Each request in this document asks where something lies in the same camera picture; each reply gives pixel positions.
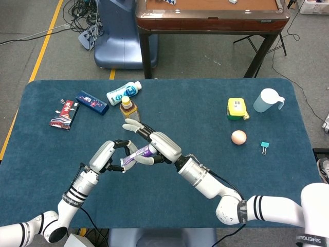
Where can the pink egg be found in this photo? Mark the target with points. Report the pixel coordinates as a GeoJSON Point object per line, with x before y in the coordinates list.
{"type": "Point", "coordinates": [239, 137]}

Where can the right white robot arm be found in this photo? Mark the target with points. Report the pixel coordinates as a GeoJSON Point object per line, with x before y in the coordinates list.
{"type": "Point", "coordinates": [198, 175]}

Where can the purple toothpaste tube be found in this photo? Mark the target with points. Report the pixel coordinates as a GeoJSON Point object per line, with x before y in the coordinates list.
{"type": "Point", "coordinates": [145, 152]}

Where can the light blue plastic cup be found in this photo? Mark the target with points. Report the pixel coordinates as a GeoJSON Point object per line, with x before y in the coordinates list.
{"type": "Point", "coordinates": [264, 101]}

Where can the red and black box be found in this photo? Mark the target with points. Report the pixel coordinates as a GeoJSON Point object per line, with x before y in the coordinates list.
{"type": "Point", "coordinates": [64, 115]}

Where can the blue table cloth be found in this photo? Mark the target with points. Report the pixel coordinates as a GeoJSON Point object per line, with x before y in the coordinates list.
{"type": "Point", "coordinates": [195, 123]}

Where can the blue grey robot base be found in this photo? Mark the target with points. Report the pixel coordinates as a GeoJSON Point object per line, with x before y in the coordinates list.
{"type": "Point", "coordinates": [118, 43]}

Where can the white bottle blue print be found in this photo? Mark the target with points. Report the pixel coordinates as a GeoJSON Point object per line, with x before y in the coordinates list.
{"type": "Point", "coordinates": [120, 94]}

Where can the teal binder clip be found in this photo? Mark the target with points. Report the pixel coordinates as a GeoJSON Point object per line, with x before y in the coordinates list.
{"type": "Point", "coordinates": [264, 145]}

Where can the brown mahjong table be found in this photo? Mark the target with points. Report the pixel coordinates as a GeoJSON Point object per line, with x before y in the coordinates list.
{"type": "Point", "coordinates": [210, 20]}

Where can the grey power strip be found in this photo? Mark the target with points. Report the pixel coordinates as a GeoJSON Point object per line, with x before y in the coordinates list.
{"type": "Point", "coordinates": [88, 37]}

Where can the yellow capped tea bottle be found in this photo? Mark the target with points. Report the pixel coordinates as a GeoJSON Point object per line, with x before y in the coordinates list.
{"type": "Point", "coordinates": [129, 109]}

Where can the green container yellow lid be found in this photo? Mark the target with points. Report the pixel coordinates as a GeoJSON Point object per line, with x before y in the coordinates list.
{"type": "Point", "coordinates": [236, 108]}

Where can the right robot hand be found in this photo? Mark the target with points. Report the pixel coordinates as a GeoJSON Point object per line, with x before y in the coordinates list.
{"type": "Point", "coordinates": [164, 145]}

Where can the blue white snake toy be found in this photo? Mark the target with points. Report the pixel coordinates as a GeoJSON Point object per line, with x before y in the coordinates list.
{"type": "Point", "coordinates": [171, 1]}

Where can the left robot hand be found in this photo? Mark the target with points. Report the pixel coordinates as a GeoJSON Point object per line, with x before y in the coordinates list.
{"type": "Point", "coordinates": [102, 155]}

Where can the grey sneaker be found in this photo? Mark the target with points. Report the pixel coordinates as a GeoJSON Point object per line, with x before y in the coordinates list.
{"type": "Point", "coordinates": [324, 169]}

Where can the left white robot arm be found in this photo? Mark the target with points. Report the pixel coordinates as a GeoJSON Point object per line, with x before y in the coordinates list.
{"type": "Point", "coordinates": [79, 185]}

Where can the dark blue carton box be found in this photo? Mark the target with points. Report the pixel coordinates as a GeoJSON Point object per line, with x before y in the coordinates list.
{"type": "Point", "coordinates": [91, 102]}

